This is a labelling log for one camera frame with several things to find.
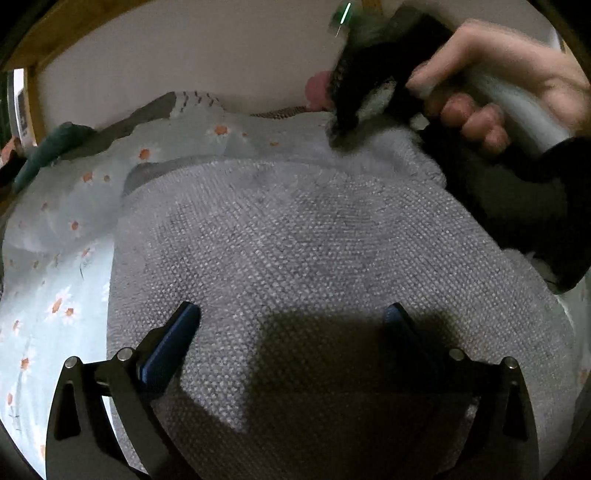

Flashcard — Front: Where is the grey knitted sweater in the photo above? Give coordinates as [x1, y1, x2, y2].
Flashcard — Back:
[107, 131, 578, 479]

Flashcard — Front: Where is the black folded clothes pile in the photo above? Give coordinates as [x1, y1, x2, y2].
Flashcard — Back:
[420, 124, 590, 293]

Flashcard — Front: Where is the person right hand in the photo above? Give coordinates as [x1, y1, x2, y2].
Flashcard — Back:
[406, 20, 590, 152]

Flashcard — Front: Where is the pink plush toy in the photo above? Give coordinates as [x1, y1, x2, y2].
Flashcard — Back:
[304, 71, 334, 112]

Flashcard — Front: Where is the light blue daisy bedsheet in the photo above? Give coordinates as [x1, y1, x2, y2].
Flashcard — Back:
[1, 129, 325, 474]

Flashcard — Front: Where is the dark grey striped blanket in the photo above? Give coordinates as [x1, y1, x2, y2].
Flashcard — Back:
[60, 91, 329, 162]

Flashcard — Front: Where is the teal cloth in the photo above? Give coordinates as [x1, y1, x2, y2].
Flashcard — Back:
[11, 122, 97, 193]

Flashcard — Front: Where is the wooden bunk bed frame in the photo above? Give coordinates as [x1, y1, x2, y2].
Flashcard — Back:
[1, 0, 144, 145]

